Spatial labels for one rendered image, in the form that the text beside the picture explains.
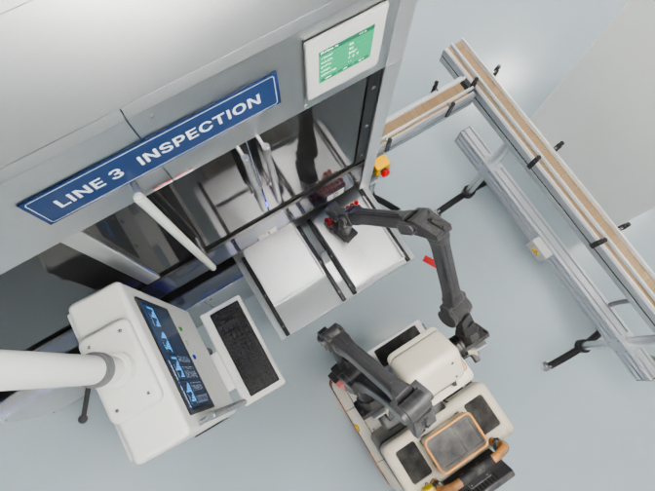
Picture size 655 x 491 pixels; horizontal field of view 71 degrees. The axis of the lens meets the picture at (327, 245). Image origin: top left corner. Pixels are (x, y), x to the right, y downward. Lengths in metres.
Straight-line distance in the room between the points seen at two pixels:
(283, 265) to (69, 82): 1.26
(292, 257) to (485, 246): 1.52
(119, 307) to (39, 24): 0.75
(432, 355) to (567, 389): 1.79
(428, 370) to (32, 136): 1.22
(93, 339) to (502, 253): 2.49
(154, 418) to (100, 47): 0.94
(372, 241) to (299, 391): 1.18
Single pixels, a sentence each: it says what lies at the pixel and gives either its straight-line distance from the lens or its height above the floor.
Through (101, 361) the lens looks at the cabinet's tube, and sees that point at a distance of 1.26.
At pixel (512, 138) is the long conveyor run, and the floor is 0.92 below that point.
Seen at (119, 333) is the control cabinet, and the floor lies 1.58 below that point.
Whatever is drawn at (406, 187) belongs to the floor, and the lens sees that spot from 3.19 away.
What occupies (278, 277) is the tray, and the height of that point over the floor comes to 0.88.
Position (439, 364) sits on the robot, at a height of 1.39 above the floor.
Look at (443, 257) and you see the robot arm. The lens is 1.54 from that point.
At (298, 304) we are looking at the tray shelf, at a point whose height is 0.88.
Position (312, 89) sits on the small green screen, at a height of 1.90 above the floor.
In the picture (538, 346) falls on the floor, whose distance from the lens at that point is 3.20.
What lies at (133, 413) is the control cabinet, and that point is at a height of 1.58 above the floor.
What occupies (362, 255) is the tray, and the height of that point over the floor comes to 0.88.
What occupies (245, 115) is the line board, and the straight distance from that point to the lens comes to 1.15.
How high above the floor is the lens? 2.90
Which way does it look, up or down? 75 degrees down
